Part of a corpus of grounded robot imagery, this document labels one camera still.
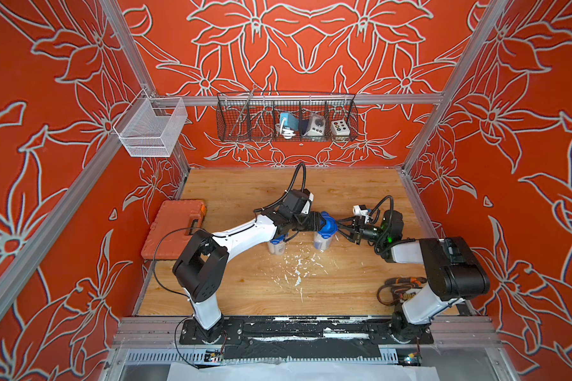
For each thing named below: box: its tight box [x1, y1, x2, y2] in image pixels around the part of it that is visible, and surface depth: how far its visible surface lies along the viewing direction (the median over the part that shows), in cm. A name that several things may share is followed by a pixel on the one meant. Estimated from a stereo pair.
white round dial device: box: [302, 112, 326, 137], surface depth 93 cm
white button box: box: [330, 119, 351, 136], surface depth 96 cm
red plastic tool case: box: [140, 200, 207, 261], surface depth 98 cm
